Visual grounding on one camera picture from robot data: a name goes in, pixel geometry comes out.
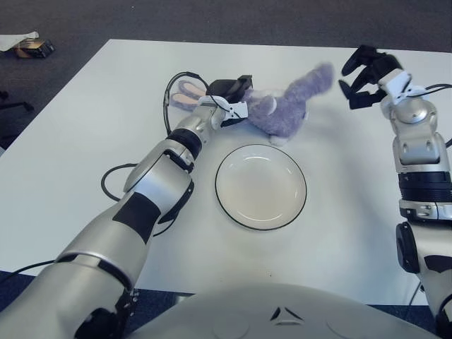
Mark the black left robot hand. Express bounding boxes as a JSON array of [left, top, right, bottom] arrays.
[[206, 74, 254, 129]]

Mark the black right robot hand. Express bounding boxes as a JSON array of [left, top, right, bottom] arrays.
[[338, 44, 405, 110]]

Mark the purple plush bunny doll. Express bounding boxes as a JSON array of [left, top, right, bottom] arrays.
[[172, 62, 335, 148]]

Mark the white plate with black rim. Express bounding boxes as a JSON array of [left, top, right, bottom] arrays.
[[214, 143, 307, 232]]

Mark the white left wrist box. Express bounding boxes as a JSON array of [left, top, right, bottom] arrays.
[[197, 95, 249, 121]]

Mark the black cardboard box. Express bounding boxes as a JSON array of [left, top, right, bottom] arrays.
[[13, 39, 54, 59]]

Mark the black office chair base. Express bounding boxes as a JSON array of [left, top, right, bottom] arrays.
[[0, 90, 35, 113]]

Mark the grey robot torso shell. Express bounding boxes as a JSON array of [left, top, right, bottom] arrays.
[[130, 282, 439, 339]]

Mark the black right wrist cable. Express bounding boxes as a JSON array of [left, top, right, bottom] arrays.
[[405, 83, 452, 100]]

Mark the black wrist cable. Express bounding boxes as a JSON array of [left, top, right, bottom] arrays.
[[162, 71, 209, 137], [405, 83, 452, 100]]

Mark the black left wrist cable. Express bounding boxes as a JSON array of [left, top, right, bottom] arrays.
[[162, 71, 209, 137]]

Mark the black left elbow cable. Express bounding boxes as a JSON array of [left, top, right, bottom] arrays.
[[101, 162, 195, 237]]

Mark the black left shoulder cable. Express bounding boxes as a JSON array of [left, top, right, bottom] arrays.
[[0, 259, 57, 282]]

